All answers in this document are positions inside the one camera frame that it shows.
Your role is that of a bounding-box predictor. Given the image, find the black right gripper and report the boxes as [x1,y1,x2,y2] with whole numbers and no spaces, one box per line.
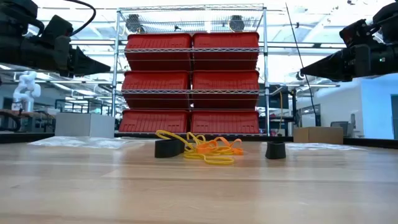
[300,44,376,82]

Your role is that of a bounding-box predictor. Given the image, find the chrome wire shelving rack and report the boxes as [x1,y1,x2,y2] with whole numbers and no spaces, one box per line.
[111,3,271,138]

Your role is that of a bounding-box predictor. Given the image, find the black wide rubber band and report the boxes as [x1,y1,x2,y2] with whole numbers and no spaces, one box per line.
[265,141,287,160]
[154,139,186,159]

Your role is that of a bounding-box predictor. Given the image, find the brown cardboard box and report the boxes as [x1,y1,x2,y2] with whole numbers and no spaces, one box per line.
[293,126,344,145]

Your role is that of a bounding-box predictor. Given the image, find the black aluminium table frame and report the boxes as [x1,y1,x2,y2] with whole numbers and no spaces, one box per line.
[0,131,398,149]

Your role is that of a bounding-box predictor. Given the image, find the black monitor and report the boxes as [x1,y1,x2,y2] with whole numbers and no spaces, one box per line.
[269,84,290,110]

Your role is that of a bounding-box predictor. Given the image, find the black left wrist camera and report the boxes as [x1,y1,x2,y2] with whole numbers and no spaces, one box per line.
[39,14,74,47]

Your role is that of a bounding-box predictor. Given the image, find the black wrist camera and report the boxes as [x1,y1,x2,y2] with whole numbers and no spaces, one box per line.
[339,18,379,47]
[39,14,74,47]

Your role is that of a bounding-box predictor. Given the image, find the white rectangular box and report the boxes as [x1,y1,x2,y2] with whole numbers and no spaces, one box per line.
[55,112,116,139]

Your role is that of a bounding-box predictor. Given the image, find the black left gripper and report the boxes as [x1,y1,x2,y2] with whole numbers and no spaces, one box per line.
[39,35,111,78]

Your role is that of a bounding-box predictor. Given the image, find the black left camera cable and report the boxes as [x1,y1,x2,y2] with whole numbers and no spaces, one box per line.
[63,0,96,37]

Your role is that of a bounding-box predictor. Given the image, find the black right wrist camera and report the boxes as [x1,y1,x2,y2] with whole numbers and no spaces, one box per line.
[339,18,379,47]

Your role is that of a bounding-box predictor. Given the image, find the background workbench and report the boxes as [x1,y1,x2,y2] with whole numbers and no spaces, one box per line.
[0,108,57,134]

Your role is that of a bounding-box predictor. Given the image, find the thin black hanging cable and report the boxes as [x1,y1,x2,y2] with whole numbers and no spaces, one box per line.
[285,2,321,127]

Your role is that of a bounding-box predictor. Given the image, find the yellow rubber band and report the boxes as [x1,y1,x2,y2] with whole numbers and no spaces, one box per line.
[185,131,233,156]
[183,152,235,166]
[155,129,195,152]

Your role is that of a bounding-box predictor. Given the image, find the orange rubber band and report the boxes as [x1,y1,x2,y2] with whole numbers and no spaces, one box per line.
[214,136,244,156]
[195,140,226,155]

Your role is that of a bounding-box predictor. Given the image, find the gray monitor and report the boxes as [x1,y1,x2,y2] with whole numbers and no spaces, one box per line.
[330,113,357,138]

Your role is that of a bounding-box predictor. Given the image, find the red plastic bin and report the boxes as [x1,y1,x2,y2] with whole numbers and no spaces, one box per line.
[190,110,261,134]
[121,70,191,110]
[118,109,190,134]
[124,33,193,72]
[192,70,261,110]
[192,32,261,71]

